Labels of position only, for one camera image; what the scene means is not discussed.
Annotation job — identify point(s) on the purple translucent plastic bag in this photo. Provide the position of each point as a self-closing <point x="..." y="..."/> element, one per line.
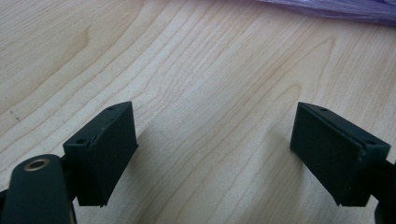
<point x="348" y="7"/>

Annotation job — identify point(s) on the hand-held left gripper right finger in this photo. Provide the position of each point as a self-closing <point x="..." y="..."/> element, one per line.
<point x="327" y="155"/>

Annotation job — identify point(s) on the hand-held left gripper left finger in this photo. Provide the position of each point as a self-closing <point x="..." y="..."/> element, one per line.
<point x="106" y="155"/>

